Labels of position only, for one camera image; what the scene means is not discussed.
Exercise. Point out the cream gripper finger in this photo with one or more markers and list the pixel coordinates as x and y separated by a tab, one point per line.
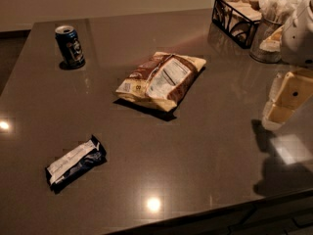
296	89
276	85

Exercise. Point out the blueberry rxbar wrapper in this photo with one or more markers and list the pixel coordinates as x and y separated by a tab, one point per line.
75	163

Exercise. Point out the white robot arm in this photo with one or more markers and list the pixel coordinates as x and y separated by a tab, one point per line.
296	43

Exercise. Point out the brown chip bag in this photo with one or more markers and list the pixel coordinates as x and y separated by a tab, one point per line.
161	82

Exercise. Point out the metal cup with packets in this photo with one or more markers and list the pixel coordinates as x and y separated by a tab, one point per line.
265	46

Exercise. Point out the blue soda can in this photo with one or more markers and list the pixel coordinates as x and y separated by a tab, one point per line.
70	47

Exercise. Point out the black wire napkin holder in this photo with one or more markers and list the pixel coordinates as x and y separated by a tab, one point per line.
239	19

